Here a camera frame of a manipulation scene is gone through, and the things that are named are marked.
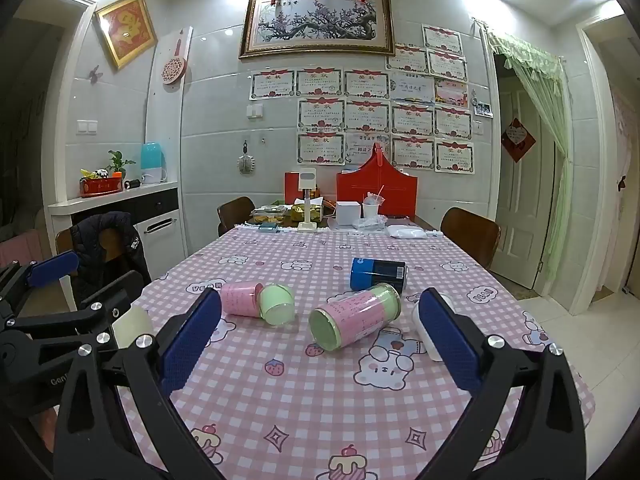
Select red gift bag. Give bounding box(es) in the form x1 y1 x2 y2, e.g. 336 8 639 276
335 142 418 222

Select small pink cup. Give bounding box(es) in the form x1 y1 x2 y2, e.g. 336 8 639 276
220 281 264 317

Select white panel door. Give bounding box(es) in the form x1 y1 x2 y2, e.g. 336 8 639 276
494 74 545 288

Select red diamond door decoration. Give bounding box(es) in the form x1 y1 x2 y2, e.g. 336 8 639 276
501 118 530 163

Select white and black cabinet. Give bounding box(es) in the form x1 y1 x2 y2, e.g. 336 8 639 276
47 180 180 282

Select green potted plant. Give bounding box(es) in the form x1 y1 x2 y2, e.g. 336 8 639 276
106 149 137 179

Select tall pink and green cup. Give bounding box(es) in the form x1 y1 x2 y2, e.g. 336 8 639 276
308 283 403 351

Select food tray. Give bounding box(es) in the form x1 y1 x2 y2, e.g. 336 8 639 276
249 206 287 226

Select green lace door curtain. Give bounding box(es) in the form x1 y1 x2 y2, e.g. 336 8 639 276
486 29 572 292

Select blue black box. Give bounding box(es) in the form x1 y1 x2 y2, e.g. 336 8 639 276
349 257 407 292

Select white plastic bag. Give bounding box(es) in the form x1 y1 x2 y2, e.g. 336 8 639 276
387 224 427 240

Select framed plum blossom painting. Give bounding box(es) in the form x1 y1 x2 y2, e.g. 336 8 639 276
238 0 397 60

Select white cup with straw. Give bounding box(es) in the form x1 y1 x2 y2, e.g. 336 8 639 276
362 184 385 222

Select gold foil packet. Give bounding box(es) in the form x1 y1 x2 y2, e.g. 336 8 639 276
291 204 322 224

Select group of wall certificates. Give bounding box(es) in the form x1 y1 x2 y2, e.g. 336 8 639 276
248 23 475 176

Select black jacket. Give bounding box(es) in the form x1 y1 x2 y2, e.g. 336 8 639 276
69 211 152 302

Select white desk lamp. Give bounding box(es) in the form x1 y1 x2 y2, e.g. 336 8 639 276
297 167 319 233

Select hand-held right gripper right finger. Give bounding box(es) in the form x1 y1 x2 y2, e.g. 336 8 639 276
418 287 587 480

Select blue and white kettle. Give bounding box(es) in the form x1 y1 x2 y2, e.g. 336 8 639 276
139 143 169 184

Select pink round wall ornament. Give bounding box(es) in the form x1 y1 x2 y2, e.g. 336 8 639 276
162 35 189 87

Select red upright box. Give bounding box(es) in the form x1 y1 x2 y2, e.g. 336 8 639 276
284 171 322 206

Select pink checked cartoon tablecloth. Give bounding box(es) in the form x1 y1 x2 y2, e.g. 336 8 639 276
116 224 597 480

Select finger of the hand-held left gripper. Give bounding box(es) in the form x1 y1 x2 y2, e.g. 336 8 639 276
0 250 82 312
9 270 146 347

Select gold framed red picture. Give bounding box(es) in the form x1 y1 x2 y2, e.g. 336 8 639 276
94 0 159 71

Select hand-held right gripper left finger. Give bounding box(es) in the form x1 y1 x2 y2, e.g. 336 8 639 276
54 287 227 480

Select round metal hanging tool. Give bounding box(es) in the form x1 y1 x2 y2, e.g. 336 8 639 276
237 140 255 177

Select white square box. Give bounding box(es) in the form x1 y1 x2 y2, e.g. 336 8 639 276
335 201 362 225

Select small green cup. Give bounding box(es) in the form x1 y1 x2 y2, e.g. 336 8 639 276
258 283 296 326

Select wooden chair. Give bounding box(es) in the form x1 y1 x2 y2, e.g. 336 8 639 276
439 207 502 270
217 196 257 237
55 227 132 268

